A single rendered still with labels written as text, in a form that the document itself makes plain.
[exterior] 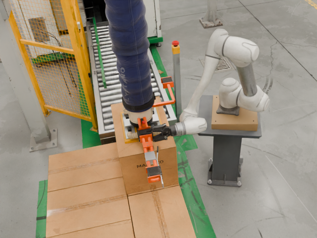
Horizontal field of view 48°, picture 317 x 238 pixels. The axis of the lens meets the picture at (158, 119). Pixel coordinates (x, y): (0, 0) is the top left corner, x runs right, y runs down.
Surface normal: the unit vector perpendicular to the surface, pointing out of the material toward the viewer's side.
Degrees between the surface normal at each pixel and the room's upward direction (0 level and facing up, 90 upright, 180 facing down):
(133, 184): 90
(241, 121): 5
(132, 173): 90
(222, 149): 90
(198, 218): 0
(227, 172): 90
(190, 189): 0
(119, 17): 71
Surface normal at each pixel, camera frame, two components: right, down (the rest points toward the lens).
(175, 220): -0.07, -0.75
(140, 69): 0.44, 0.33
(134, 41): 0.40, 0.67
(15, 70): 0.20, 0.63
